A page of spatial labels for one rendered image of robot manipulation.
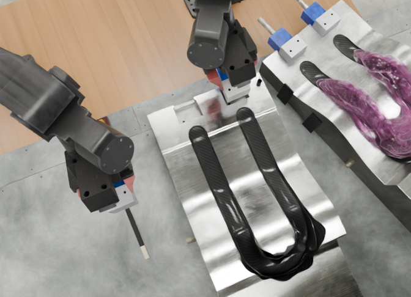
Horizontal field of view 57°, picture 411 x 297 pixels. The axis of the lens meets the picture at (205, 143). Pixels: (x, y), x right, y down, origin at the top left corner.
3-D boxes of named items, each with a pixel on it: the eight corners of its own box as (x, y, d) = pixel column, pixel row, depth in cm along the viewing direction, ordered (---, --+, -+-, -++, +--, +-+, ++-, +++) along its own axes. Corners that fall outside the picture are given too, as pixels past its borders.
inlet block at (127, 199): (91, 152, 75) (83, 146, 69) (115, 142, 75) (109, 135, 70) (114, 214, 72) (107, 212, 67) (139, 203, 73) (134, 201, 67)
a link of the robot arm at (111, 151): (148, 137, 54) (101, 89, 44) (111, 187, 52) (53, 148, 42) (99, 109, 60) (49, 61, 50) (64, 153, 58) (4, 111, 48)
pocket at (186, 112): (172, 111, 83) (171, 105, 79) (194, 102, 84) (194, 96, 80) (180, 129, 82) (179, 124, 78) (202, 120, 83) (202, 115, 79)
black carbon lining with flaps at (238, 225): (184, 132, 80) (181, 118, 71) (252, 106, 82) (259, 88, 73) (251, 293, 72) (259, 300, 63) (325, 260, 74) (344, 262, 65)
